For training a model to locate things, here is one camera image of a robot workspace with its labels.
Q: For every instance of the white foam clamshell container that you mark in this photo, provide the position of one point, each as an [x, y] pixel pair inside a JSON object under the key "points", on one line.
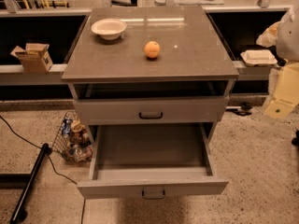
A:
{"points": [[262, 57]]}

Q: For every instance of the black metal stand leg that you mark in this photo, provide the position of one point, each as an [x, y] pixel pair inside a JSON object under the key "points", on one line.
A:
{"points": [[25, 182]]}

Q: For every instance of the closed grey drawer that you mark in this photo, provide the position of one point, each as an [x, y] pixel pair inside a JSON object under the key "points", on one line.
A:
{"points": [[142, 111]]}

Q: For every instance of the orange fruit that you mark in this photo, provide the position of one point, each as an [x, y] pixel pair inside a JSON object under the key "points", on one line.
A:
{"points": [[152, 49]]}

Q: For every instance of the open grey drawer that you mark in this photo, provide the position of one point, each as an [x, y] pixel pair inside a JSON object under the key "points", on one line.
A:
{"points": [[152, 162]]}

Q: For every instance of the wire basket with items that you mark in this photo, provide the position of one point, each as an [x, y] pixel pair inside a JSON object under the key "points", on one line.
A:
{"points": [[72, 142]]}

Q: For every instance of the grey drawer cabinet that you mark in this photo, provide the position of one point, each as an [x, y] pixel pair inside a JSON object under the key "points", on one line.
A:
{"points": [[149, 65]]}

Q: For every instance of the open cardboard box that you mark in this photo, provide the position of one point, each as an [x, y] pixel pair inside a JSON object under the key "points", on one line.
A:
{"points": [[34, 58]]}

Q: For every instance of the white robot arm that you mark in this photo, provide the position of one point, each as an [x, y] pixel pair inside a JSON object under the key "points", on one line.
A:
{"points": [[284, 35]]}

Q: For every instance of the white paper bowl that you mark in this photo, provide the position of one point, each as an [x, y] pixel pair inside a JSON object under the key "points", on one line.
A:
{"points": [[109, 29]]}

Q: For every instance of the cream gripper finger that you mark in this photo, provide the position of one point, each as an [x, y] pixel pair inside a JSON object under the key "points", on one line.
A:
{"points": [[283, 91]]}

